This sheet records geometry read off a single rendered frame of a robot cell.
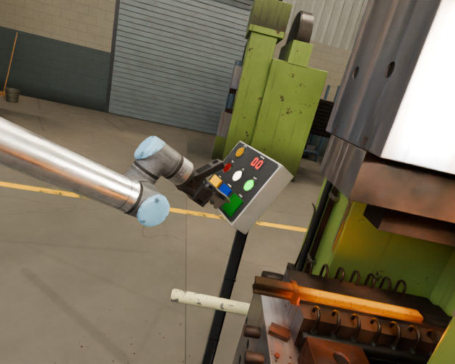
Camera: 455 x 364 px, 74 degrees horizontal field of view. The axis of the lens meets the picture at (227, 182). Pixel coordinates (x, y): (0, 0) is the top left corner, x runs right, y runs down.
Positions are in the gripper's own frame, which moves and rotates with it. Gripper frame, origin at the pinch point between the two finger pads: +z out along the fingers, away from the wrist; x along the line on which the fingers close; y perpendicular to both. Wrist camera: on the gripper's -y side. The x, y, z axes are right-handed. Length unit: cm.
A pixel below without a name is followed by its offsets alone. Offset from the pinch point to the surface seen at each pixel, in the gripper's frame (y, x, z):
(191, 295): 37.8, 4.1, 12.3
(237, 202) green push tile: -1.2, 2.1, 2.4
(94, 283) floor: 106, -88, 22
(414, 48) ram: -40, 56, -31
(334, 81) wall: -392, -606, 451
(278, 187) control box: -14.9, 7.1, 8.5
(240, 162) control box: -13.6, -14.7, 3.1
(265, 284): 6.7, 44.4, -8.0
